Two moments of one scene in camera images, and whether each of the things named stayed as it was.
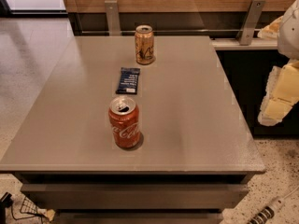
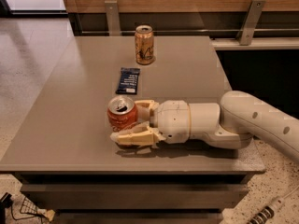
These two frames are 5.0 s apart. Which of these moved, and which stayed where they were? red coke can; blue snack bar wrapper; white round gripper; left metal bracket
Moved: white round gripper
Stayed: left metal bracket; red coke can; blue snack bar wrapper
